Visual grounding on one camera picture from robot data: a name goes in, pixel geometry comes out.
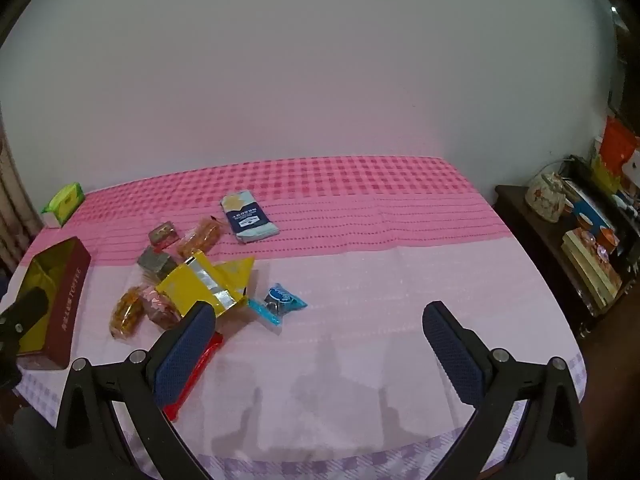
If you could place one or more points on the small brown snack packet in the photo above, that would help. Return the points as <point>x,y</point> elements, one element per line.
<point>163,235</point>

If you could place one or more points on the clear orange biscuit packet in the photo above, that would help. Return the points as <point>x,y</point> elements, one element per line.
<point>200,237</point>

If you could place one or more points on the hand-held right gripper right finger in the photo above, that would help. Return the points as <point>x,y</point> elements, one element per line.
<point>450,350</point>

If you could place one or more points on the small grey snack packet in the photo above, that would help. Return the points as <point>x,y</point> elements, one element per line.
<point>157,262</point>

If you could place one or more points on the pink snack packet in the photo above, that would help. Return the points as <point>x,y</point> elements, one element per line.
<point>159,307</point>

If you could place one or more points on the orange paper bag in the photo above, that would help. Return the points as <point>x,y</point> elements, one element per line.
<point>617,147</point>

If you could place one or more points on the green tissue pack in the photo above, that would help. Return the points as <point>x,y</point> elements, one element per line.
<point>62,205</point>

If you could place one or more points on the gold metal tin box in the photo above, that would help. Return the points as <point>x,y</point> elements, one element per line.
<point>70,300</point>

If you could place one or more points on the beige patterned curtain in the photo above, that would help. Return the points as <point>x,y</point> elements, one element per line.
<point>12,185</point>

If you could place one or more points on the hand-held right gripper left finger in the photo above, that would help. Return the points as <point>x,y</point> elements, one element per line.
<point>182,355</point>

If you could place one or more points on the pink checked tablecloth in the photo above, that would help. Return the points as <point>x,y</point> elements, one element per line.
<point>350,285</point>

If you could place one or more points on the red snack packet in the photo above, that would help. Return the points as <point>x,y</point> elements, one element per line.
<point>200,365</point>

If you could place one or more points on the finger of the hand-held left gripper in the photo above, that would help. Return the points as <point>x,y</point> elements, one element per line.
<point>27,307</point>

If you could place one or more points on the dark blue snack packet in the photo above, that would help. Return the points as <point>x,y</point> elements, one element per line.
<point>247,217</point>

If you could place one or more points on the blue cookie packet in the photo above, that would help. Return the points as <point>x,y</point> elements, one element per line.
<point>280,302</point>

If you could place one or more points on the yellow foil snack packet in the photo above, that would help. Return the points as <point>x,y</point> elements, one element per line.
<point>200,280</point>

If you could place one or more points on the dark wooden side cabinet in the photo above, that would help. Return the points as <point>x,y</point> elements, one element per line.
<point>545,250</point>

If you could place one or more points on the clear orange nut-bar packet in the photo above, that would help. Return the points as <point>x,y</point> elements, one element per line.
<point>126,312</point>

